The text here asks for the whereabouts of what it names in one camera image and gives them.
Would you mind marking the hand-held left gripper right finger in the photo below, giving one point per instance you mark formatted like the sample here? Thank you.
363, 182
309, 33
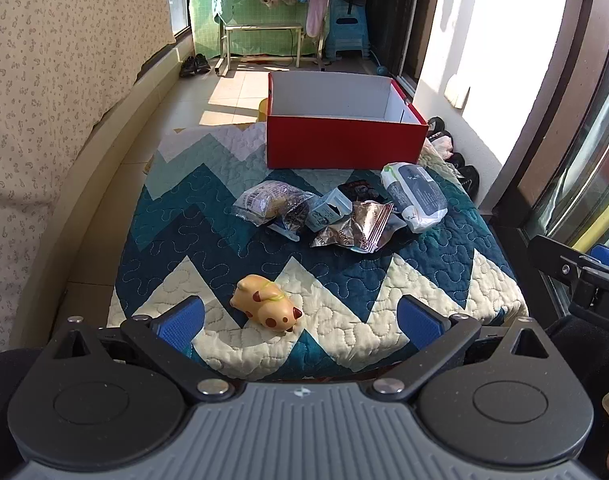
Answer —
419, 320

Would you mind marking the metal drying rack frame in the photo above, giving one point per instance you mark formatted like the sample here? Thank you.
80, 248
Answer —
262, 27

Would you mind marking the clear bag with yellow contents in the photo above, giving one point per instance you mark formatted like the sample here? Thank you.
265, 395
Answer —
267, 200

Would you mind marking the person's dark pants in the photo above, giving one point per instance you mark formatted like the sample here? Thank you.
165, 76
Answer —
584, 342

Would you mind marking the pink white shoe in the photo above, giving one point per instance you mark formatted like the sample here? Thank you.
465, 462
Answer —
442, 145

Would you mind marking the small blue white carton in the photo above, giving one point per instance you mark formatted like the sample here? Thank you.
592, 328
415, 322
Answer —
325, 212

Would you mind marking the black shoes by wall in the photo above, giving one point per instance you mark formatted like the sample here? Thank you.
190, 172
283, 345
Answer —
465, 172

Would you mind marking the dark plastic packet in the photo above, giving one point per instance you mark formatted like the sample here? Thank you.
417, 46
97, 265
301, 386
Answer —
362, 191

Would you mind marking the floral patterned curtain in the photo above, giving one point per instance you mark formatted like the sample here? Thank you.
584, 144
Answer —
44, 110

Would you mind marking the zigzag quilted blanket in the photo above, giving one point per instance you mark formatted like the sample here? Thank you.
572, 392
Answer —
194, 240

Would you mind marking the clear bag of black bits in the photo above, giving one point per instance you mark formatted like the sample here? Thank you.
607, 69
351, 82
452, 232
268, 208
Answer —
297, 219

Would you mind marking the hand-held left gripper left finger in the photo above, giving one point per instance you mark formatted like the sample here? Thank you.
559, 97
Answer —
179, 322

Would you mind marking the yellow spotted toy dog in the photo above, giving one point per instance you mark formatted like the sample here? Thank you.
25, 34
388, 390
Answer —
267, 305

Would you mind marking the silver foil snack packet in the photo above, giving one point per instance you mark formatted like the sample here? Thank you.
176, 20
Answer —
357, 234

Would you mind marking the blue plastic stool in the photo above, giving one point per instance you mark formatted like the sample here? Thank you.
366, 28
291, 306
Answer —
348, 30

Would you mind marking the red cardboard box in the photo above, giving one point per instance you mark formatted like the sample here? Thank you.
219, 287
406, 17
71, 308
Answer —
344, 142

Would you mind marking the black slipper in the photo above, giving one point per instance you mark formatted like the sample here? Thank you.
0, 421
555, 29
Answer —
436, 125

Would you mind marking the wet wipes pack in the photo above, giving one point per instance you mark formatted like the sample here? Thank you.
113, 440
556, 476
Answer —
417, 195

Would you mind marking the pair of dark shoes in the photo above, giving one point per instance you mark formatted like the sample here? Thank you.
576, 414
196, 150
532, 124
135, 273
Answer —
195, 64

